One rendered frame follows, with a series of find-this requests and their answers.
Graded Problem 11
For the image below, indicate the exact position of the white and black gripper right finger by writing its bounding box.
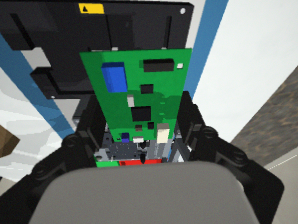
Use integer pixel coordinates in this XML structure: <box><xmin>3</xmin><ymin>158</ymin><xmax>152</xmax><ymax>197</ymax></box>
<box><xmin>177</xmin><ymin>91</ymin><xmax>285</xmax><ymax>224</ymax></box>

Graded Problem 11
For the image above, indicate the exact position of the red open bin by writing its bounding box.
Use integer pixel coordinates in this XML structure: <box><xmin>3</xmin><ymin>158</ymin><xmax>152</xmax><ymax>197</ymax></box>
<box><xmin>119</xmin><ymin>159</ymin><xmax>162</xmax><ymax>166</ymax></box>

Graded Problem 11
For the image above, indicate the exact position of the green open-top bin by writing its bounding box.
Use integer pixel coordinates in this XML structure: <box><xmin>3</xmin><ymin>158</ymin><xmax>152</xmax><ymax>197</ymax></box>
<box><xmin>93</xmin><ymin>155</ymin><xmax>120</xmax><ymax>167</ymax></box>

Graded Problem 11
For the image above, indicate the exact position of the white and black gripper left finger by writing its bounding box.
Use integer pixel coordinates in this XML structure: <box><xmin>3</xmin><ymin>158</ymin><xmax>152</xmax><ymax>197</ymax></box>
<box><xmin>0</xmin><ymin>95</ymin><xmax>106</xmax><ymax>224</ymax></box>

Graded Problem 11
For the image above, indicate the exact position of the green circuit board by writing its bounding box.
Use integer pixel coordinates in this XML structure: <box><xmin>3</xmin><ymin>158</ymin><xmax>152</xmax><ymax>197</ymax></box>
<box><xmin>79</xmin><ymin>48</ymin><xmax>192</xmax><ymax>143</ymax></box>

